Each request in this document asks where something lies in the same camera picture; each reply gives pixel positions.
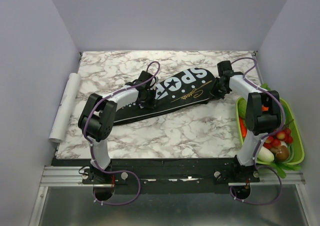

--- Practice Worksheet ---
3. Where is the black racket bag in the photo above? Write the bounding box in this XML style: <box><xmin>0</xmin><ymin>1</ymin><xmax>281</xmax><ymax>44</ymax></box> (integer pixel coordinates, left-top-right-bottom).
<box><xmin>113</xmin><ymin>67</ymin><xmax>217</xmax><ymax>126</ymax></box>

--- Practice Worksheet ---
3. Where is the white shuttlecock tube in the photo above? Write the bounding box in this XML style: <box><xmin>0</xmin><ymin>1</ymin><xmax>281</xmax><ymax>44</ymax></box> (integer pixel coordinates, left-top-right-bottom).
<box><xmin>49</xmin><ymin>73</ymin><xmax>81</xmax><ymax>143</ymax></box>

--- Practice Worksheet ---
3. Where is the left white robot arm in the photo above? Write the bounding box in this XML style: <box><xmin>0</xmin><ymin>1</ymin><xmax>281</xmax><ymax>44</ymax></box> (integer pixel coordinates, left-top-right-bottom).
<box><xmin>78</xmin><ymin>71</ymin><xmax>157</xmax><ymax>184</ymax></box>

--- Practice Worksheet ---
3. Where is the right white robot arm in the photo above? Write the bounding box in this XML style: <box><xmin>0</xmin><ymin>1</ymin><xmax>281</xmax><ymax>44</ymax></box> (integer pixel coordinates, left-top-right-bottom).
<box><xmin>210</xmin><ymin>60</ymin><xmax>286</xmax><ymax>182</ymax></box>

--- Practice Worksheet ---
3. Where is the green cabbage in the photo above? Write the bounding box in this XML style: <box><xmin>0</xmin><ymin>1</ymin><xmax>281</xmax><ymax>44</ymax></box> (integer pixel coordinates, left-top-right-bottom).
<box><xmin>238</xmin><ymin>99</ymin><xmax>247</xmax><ymax>119</ymax></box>

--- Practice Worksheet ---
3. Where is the orange carrot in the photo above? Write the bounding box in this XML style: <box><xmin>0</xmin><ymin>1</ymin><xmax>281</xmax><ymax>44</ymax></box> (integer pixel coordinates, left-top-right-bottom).
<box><xmin>239</xmin><ymin>117</ymin><xmax>247</xmax><ymax>139</ymax></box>

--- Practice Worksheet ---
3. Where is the red cherry tomatoes bunch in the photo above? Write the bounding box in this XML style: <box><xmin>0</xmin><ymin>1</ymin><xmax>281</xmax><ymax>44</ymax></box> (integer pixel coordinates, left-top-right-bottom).
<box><xmin>263</xmin><ymin>127</ymin><xmax>294</xmax><ymax>150</ymax></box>

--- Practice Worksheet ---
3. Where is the white radish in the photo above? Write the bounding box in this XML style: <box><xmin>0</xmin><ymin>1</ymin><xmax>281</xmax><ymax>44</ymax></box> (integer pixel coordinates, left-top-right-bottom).
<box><xmin>257</xmin><ymin>146</ymin><xmax>275</xmax><ymax>163</ymax></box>

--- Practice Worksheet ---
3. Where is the brown mushroom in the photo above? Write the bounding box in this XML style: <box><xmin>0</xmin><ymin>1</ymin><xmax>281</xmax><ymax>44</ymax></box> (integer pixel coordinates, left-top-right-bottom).
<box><xmin>275</xmin><ymin>145</ymin><xmax>290</xmax><ymax>162</ymax></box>

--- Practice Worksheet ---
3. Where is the green vegetable tray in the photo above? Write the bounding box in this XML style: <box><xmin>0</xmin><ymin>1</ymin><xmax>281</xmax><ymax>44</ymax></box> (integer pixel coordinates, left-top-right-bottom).
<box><xmin>235</xmin><ymin>97</ymin><xmax>305</xmax><ymax>166</ymax></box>

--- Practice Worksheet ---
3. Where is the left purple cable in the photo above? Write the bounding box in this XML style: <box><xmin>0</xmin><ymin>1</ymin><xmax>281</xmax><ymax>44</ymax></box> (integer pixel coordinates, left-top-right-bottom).
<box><xmin>82</xmin><ymin>61</ymin><xmax>161</xmax><ymax>206</ymax></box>

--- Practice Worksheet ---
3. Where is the purple cable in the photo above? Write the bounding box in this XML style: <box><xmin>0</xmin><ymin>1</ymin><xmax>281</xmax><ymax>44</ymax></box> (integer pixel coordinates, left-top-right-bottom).
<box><xmin>228</xmin><ymin>57</ymin><xmax>287</xmax><ymax>206</ymax></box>
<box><xmin>82</xmin><ymin>61</ymin><xmax>161</xmax><ymax>206</ymax></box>

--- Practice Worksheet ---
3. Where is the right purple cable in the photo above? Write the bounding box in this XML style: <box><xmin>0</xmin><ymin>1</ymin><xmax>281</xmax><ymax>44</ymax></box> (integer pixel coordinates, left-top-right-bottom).
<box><xmin>228</xmin><ymin>57</ymin><xmax>287</xmax><ymax>206</ymax></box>

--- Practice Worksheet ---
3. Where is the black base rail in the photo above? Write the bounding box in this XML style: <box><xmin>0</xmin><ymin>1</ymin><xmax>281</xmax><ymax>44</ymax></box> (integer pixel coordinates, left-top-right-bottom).
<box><xmin>82</xmin><ymin>156</ymin><xmax>261</xmax><ymax>196</ymax></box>

